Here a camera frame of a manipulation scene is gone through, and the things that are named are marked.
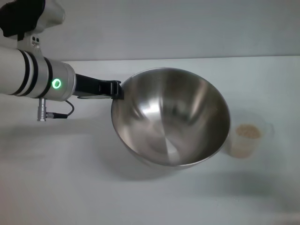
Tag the white rice grains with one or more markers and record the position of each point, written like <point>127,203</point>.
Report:
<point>247,132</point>

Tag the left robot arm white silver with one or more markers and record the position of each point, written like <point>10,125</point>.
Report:
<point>28,75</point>

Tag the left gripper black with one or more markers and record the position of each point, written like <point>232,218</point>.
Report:
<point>91,85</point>

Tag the stainless steel mixing bowl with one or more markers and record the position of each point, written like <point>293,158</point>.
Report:
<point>168,122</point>

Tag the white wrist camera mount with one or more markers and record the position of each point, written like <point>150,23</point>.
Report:
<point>34,43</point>

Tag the clear plastic measuring cup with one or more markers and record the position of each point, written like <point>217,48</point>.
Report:
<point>264,131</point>

